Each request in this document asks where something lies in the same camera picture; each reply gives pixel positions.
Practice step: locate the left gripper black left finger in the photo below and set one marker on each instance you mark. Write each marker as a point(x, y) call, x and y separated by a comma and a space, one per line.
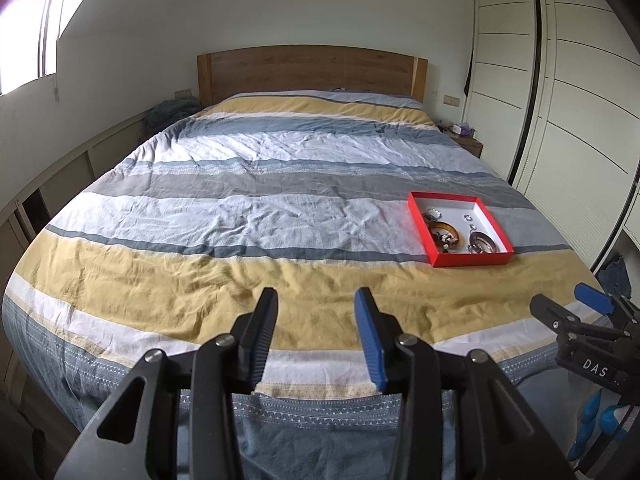
point(254, 331)

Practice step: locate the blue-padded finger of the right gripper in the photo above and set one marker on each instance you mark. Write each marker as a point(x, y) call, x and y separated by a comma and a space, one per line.
point(593, 298)

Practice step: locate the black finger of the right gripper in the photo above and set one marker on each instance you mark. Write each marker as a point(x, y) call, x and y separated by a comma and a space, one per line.
point(562, 322)

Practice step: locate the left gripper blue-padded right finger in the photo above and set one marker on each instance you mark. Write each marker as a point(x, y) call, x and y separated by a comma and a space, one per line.
point(378, 333)

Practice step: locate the beaded charm earrings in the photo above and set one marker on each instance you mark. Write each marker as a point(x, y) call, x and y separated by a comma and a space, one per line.
point(446, 244)

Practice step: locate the amber translucent bangle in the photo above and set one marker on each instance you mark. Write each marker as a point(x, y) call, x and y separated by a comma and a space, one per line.
point(438, 229)

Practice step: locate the thin silver bangle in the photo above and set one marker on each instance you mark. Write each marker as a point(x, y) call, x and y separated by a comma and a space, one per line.
point(484, 245)

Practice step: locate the dark olive jade bangle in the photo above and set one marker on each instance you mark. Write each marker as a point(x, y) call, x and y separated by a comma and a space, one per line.
point(482, 243)

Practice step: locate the red shallow box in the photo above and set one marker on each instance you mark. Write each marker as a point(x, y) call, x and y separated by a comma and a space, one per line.
point(482, 241)

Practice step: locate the striped duvet cover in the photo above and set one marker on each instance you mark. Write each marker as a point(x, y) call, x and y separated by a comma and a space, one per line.
point(305, 192)

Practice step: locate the wooden nightstand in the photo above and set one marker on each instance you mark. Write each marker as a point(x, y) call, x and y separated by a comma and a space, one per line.
point(469, 144)

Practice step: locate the white wardrobe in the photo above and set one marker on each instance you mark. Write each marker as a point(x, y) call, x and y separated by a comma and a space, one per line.
point(554, 98)

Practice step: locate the dark clothes pile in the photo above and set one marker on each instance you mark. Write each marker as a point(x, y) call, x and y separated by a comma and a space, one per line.
point(168, 112)

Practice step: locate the low wooden side cabinet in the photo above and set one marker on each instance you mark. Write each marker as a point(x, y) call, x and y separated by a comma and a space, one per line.
point(45, 196)

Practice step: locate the wooden headboard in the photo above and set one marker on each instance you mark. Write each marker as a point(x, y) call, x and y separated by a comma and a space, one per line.
point(309, 67)

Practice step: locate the window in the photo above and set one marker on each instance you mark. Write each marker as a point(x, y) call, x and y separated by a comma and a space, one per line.
point(30, 32)

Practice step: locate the wall switch plate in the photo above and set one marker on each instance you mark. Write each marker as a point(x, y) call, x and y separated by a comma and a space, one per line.
point(451, 101)

